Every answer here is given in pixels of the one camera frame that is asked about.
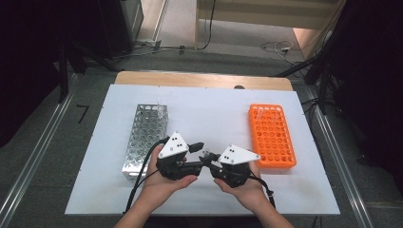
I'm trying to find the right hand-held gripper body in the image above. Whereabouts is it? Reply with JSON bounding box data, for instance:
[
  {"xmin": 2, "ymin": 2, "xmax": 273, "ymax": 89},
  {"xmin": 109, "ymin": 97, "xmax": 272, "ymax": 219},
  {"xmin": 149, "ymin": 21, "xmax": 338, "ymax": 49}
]
[{"xmin": 210, "ymin": 144, "xmax": 261, "ymax": 189}]

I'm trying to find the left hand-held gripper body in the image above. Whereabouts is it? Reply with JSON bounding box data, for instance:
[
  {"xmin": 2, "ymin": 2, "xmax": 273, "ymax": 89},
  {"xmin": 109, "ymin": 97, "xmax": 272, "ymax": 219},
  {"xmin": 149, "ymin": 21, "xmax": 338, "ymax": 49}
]
[{"xmin": 155, "ymin": 130, "xmax": 203, "ymax": 181}]

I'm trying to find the metal test tube rack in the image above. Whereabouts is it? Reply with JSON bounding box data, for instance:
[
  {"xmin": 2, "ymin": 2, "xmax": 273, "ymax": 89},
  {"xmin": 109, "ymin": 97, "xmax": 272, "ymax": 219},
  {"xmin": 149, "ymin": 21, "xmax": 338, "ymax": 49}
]
[{"xmin": 121, "ymin": 103, "xmax": 169, "ymax": 181}]

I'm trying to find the orange plastic test tube rack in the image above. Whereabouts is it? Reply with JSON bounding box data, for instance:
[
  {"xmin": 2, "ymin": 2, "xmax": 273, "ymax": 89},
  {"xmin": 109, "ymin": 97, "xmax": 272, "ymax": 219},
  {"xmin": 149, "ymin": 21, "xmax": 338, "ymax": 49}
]
[{"xmin": 247, "ymin": 103, "xmax": 297, "ymax": 170}]

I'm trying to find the person's right hand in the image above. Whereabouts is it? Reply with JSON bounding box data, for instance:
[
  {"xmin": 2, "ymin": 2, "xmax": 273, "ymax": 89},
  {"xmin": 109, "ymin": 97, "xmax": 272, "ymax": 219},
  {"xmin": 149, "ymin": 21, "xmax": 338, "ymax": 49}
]
[{"xmin": 213, "ymin": 161, "xmax": 271, "ymax": 214}]

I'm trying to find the person's left hand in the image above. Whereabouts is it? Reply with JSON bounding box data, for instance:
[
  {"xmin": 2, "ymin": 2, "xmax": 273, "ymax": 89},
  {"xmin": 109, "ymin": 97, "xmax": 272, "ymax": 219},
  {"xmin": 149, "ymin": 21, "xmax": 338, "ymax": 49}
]
[{"xmin": 139, "ymin": 144, "xmax": 200, "ymax": 211}]

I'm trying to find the white table board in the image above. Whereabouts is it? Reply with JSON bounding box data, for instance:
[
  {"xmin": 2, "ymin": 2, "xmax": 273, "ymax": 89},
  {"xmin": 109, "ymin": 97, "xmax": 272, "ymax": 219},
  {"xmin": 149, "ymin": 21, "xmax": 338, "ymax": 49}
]
[{"xmin": 64, "ymin": 84, "xmax": 341, "ymax": 217}]

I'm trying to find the wooden table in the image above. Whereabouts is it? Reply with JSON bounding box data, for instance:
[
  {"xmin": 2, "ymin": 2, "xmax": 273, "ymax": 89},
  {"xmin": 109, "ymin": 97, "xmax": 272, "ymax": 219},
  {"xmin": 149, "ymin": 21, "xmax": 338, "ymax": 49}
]
[{"xmin": 113, "ymin": 70, "xmax": 294, "ymax": 92}]

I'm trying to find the black tripod stand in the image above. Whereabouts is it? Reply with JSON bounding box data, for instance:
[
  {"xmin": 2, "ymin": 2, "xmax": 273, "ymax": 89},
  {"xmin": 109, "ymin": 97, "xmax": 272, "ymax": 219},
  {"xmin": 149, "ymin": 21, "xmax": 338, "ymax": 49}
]
[{"xmin": 275, "ymin": 47, "xmax": 338, "ymax": 116}]

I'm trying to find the black metal stand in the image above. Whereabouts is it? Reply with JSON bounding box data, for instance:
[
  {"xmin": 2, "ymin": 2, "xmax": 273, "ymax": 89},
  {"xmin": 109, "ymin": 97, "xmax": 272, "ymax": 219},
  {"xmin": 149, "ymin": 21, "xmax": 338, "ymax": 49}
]
[{"xmin": 57, "ymin": 44, "xmax": 70, "ymax": 105}]

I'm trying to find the dark cabinet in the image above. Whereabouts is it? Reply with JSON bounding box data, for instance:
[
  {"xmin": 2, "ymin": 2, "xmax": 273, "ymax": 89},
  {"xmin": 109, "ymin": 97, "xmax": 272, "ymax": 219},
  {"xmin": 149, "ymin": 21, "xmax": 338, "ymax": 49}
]
[{"xmin": 97, "ymin": 0, "xmax": 145, "ymax": 61}]

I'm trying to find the light wooden furniture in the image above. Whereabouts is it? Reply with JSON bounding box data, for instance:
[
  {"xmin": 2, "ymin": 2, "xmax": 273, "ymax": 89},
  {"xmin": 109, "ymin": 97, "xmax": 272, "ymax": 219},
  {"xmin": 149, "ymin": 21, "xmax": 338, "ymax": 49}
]
[{"xmin": 194, "ymin": 0, "xmax": 348, "ymax": 61}]

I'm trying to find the black curtain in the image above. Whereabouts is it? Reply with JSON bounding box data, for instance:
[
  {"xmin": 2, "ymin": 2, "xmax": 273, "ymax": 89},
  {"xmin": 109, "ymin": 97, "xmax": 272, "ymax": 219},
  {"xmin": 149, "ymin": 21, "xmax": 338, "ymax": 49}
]
[
  {"xmin": 0, "ymin": 0, "xmax": 103, "ymax": 148},
  {"xmin": 326, "ymin": 0, "xmax": 403, "ymax": 188}
]

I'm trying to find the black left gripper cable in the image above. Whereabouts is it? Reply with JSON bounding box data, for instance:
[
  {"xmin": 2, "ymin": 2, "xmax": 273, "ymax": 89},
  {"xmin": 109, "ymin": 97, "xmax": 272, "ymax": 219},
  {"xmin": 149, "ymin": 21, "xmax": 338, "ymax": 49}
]
[{"xmin": 124, "ymin": 136, "xmax": 171, "ymax": 214}]

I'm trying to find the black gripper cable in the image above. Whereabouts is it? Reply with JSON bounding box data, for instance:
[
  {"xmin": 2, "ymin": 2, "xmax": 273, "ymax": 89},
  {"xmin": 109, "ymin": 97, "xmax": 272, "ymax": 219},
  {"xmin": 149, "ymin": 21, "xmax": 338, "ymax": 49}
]
[
  {"xmin": 248, "ymin": 175, "xmax": 278, "ymax": 210},
  {"xmin": 124, "ymin": 136, "xmax": 171, "ymax": 214}
]

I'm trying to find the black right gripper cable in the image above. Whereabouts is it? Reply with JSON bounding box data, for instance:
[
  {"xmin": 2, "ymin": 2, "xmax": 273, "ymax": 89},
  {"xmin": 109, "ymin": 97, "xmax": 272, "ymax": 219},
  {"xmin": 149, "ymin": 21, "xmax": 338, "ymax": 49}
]
[{"xmin": 248, "ymin": 175, "xmax": 278, "ymax": 210}]

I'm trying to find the aluminium floor rail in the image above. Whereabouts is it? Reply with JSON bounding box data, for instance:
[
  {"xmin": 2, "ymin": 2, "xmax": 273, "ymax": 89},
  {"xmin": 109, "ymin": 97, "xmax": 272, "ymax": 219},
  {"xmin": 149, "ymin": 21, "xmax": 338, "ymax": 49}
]
[
  {"xmin": 0, "ymin": 71, "xmax": 81, "ymax": 228},
  {"xmin": 304, "ymin": 85, "xmax": 376, "ymax": 228}
]

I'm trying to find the white floor cable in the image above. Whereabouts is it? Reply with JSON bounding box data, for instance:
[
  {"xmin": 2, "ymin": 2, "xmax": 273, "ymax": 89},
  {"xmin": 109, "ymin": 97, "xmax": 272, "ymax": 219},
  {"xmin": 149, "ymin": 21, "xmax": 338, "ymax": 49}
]
[{"xmin": 259, "ymin": 39, "xmax": 307, "ymax": 67}]

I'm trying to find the black floor cable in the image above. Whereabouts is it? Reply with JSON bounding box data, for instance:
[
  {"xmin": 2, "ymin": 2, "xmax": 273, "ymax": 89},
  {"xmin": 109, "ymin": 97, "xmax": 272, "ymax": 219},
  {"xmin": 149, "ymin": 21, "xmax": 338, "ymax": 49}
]
[{"xmin": 177, "ymin": 0, "xmax": 218, "ymax": 51}]

